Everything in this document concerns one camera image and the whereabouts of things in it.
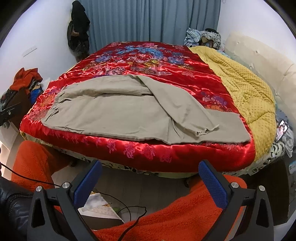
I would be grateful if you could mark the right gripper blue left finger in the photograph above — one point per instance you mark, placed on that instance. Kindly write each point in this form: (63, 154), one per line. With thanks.
(54, 212)

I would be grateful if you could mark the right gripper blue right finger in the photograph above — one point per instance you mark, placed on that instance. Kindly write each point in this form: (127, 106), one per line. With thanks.
(246, 213)

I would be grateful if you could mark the beige pants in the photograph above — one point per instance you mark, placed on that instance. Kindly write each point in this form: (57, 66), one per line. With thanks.
(139, 108)

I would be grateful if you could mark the black leather jacket sleeve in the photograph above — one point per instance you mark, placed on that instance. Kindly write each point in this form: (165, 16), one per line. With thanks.
(15, 209)

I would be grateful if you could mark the white paper bag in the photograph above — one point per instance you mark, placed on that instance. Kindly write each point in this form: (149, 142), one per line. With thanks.
(97, 206)

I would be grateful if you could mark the orange fleece trousers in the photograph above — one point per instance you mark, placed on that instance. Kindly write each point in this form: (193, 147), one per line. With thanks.
(188, 218)

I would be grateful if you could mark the yellow dotted blanket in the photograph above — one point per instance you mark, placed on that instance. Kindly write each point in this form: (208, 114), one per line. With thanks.
(251, 95)

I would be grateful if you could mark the orange clothes pile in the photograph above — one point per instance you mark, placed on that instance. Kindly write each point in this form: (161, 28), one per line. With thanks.
(20, 97)

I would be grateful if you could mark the cream padded headboard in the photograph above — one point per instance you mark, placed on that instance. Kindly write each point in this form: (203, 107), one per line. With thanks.
(271, 66)

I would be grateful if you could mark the red floral satin quilt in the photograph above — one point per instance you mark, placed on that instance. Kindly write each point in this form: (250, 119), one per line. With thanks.
(170, 64)

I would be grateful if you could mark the striped clothes pile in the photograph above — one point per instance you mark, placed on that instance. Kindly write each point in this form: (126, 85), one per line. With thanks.
(208, 37)

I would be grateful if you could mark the black hanging coat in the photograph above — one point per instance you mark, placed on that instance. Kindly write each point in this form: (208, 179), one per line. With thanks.
(77, 37)

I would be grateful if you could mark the blue-grey curtain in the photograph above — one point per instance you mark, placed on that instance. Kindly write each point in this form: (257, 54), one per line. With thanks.
(156, 21)

